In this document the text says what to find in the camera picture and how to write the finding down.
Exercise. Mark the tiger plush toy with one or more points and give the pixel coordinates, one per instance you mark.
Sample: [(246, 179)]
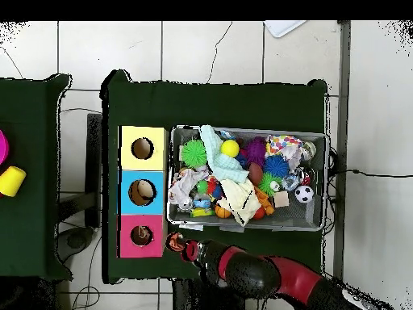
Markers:
[(175, 242)]

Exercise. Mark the cream waffle cloth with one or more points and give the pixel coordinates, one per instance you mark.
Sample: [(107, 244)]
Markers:
[(240, 200)]

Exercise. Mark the mint green waffle cloth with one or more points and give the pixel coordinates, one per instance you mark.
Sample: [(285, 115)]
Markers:
[(227, 168)]

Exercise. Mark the multicoloured patterned cloth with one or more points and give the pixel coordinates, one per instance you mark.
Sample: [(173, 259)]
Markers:
[(285, 143)]

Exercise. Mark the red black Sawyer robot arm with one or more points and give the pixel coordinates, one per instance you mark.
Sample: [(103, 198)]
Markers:
[(258, 274)]

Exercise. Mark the wooden box with three holes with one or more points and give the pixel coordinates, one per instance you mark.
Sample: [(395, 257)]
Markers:
[(142, 164)]

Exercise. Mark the clear mesh bin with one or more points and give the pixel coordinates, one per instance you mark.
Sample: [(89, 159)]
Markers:
[(187, 135)]

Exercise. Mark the plain green spiky ball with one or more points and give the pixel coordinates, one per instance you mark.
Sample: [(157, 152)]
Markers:
[(194, 154)]

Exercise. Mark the brown toy football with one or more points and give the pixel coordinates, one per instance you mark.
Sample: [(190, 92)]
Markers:
[(255, 173)]

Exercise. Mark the green spiky ball with eyes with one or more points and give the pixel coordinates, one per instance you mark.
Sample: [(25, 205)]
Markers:
[(267, 184)]

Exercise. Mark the smooth yellow ball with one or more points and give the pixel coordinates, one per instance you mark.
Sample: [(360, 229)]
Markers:
[(229, 148)]

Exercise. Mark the grey round base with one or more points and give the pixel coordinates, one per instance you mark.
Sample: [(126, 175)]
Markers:
[(75, 240)]

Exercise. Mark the purple spiky toy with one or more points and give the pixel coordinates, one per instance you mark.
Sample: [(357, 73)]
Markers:
[(256, 151)]

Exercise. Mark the plain blue spiky ball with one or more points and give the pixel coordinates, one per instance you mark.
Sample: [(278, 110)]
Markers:
[(276, 166)]

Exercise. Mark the small soccer ball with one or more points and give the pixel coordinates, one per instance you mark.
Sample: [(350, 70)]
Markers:
[(304, 194)]

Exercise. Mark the dark green tablecloth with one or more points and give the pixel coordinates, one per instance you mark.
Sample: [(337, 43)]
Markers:
[(226, 103)]

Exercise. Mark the yellow round disc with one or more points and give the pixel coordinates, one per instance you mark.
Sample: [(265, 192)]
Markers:
[(12, 181)]

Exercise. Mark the red round disc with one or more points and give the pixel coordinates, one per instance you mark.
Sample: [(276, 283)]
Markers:
[(2, 147)]

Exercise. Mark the white flat board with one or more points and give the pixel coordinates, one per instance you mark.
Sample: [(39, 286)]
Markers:
[(284, 27)]

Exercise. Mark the grey metal rail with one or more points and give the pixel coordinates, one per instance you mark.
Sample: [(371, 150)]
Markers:
[(343, 64)]

